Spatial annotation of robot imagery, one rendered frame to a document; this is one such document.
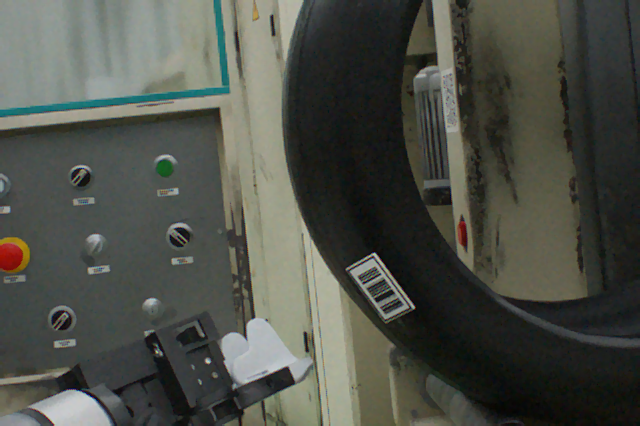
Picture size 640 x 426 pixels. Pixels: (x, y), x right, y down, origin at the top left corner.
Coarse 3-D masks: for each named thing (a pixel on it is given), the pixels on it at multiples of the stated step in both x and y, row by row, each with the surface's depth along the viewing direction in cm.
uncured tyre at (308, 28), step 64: (320, 0) 116; (384, 0) 113; (320, 64) 115; (384, 64) 113; (320, 128) 115; (384, 128) 113; (320, 192) 117; (384, 192) 113; (384, 256) 114; (448, 256) 114; (448, 320) 115; (512, 320) 114; (576, 320) 144; (448, 384) 122; (512, 384) 117; (576, 384) 116
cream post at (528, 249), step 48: (432, 0) 162; (480, 0) 151; (528, 0) 151; (480, 48) 151; (528, 48) 152; (480, 96) 151; (528, 96) 152; (480, 144) 152; (528, 144) 152; (480, 192) 152; (528, 192) 152; (576, 192) 153; (480, 240) 152; (528, 240) 153; (576, 240) 153; (528, 288) 153; (576, 288) 153
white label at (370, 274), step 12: (360, 264) 116; (372, 264) 115; (360, 276) 117; (372, 276) 116; (384, 276) 115; (360, 288) 117; (372, 288) 116; (384, 288) 116; (396, 288) 115; (372, 300) 117; (384, 300) 116; (396, 300) 115; (408, 300) 115; (384, 312) 117; (396, 312) 116
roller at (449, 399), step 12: (432, 384) 145; (444, 384) 140; (432, 396) 145; (444, 396) 138; (456, 396) 133; (468, 396) 130; (444, 408) 138; (456, 408) 131; (468, 408) 127; (480, 408) 124; (492, 408) 123; (456, 420) 131; (468, 420) 125; (480, 420) 121; (492, 420) 119; (504, 420) 117; (516, 420) 118
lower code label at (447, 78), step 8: (448, 72) 156; (448, 80) 157; (448, 88) 158; (448, 96) 158; (448, 104) 159; (448, 112) 159; (456, 112) 154; (448, 120) 160; (456, 120) 155; (448, 128) 160; (456, 128) 155
